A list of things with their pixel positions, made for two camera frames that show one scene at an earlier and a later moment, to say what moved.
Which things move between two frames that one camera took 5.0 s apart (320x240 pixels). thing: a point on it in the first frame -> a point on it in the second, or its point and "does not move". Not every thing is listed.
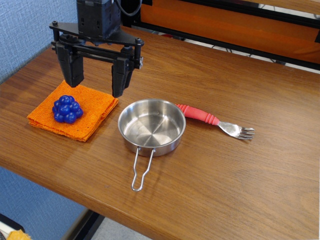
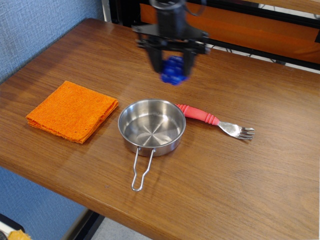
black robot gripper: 98,34 -> 171,33
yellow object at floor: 18,235 does not move
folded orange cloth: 97,106 does not move
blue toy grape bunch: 67,109 -> 173,70
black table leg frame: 85,226 does not move
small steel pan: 150,127 does not move
